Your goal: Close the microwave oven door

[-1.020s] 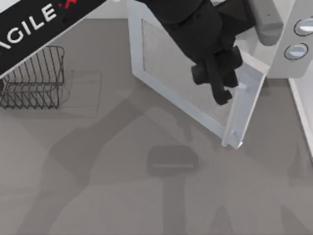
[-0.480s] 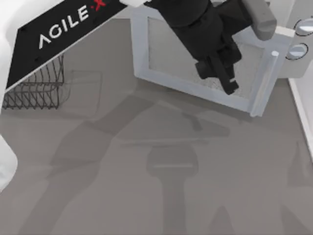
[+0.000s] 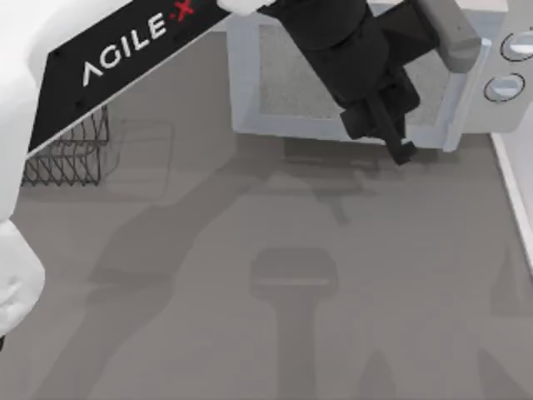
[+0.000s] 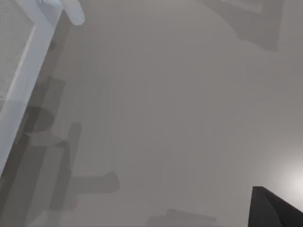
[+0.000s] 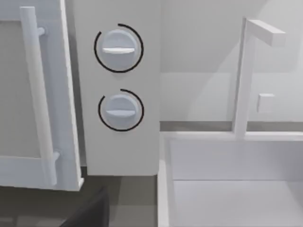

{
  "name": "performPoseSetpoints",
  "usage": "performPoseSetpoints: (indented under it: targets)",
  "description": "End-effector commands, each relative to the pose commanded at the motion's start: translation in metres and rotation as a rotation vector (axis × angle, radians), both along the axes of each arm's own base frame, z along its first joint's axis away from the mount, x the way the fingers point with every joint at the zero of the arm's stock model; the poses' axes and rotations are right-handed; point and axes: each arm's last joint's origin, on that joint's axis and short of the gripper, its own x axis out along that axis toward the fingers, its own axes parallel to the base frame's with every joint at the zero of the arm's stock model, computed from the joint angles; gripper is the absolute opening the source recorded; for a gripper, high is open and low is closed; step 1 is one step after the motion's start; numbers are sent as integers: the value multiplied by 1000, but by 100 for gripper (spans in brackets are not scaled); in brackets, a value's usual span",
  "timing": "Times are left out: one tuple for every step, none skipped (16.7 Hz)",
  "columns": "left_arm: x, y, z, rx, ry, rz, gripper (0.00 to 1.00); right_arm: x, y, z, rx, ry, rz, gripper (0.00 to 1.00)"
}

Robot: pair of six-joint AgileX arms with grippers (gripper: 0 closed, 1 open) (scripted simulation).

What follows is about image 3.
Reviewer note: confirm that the pale microwave oven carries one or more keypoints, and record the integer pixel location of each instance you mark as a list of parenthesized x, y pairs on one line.
[(499, 112)]

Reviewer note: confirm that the grey microwave knob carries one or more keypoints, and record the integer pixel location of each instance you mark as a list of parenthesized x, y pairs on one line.
[(504, 87), (518, 45)]

